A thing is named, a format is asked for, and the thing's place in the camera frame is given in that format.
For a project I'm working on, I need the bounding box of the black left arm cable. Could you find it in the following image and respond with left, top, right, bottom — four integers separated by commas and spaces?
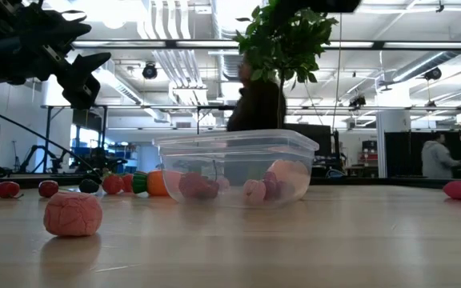
0, 102, 103, 181

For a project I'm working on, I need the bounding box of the black aluminium rig frame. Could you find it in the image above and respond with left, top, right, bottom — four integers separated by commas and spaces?
0, 174, 461, 192

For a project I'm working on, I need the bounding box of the red cherry toy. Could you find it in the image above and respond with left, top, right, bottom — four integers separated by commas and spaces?
0, 181, 25, 200
38, 179, 60, 199

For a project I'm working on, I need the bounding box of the orange carrot toy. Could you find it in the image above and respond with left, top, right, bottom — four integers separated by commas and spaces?
131, 170, 183, 198

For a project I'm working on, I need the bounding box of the small pink fruit toy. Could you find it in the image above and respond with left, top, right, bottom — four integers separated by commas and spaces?
243, 178, 268, 206

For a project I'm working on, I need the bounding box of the pink wrinkled ball toy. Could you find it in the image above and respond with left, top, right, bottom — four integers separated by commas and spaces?
42, 191, 104, 238

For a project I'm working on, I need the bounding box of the peach toy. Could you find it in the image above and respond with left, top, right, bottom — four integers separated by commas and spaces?
268, 158, 311, 200

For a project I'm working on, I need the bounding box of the dark office partition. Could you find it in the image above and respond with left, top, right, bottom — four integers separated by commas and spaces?
384, 123, 461, 180

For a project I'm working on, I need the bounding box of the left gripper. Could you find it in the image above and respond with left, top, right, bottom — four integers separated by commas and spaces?
0, 0, 112, 110

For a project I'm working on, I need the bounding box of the person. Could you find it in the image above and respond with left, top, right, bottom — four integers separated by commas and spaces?
421, 133, 461, 179
225, 55, 288, 133

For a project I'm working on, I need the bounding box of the red strawberry toy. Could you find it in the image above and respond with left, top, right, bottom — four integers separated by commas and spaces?
178, 171, 206, 200
101, 171, 125, 196
121, 173, 135, 194

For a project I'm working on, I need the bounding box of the black ceiling spotlight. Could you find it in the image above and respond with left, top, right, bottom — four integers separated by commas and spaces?
141, 62, 159, 81
423, 66, 443, 82

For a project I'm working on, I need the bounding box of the clear plastic tupperware container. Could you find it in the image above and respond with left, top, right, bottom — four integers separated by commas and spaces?
151, 128, 320, 209

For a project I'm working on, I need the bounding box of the overhead bar with light strips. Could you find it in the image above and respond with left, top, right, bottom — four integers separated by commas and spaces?
71, 38, 461, 52

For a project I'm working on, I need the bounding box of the green plant in black pot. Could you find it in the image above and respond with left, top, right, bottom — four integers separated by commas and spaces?
232, 0, 340, 130

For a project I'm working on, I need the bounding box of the black background monitor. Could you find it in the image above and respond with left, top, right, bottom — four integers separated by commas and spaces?
286, 122, 333, 170

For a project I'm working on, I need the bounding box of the dark green avocado toy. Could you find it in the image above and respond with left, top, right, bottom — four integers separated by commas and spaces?
78, 178, 101, 195

